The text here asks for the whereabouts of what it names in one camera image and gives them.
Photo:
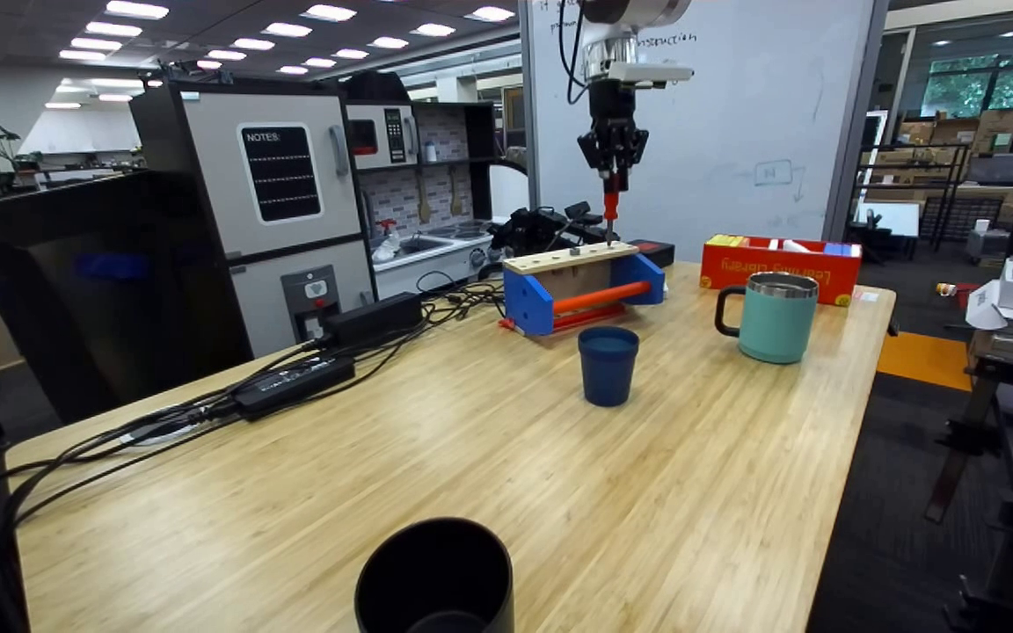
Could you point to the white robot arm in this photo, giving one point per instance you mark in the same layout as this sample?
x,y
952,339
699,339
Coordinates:
x,y
619,28

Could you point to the black monitor back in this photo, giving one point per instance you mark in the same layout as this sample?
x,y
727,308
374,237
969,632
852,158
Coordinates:
x,y
118,291

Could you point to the teal mug with black handle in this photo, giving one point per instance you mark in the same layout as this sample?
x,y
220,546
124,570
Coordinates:
x,y
767,315

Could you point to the white tray on cart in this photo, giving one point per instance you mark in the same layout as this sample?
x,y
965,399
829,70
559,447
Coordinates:
x,y
428,264

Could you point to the black power adapter brick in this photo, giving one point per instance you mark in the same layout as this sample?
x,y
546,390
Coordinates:
x,y
377,323

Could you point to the black shelf with equipment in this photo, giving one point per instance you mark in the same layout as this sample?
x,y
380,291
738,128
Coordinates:
x,y
416,162

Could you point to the red cardboard box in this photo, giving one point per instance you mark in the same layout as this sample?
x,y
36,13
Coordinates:
x,y
832,264

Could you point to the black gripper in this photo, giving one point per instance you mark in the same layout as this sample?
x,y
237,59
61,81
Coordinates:
x,y
614,144

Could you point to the dark blue plastic cup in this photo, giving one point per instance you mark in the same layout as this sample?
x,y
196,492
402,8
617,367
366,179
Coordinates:
x,y
605,364

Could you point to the white equipment cabinet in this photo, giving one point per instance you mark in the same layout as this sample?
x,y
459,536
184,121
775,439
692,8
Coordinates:
x,y
278,193

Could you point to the black power strip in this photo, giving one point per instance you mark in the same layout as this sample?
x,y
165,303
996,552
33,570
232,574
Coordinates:
x,y
289,384

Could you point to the red handled screwdriver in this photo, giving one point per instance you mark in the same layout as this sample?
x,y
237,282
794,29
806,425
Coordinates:
x,y
611,214

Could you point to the black cylinder foreground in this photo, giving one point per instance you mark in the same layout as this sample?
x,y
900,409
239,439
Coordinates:
x,y
442,574

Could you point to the blue wooden toy tool bench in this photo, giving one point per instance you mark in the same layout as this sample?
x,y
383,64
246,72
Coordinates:
x,y
559,291

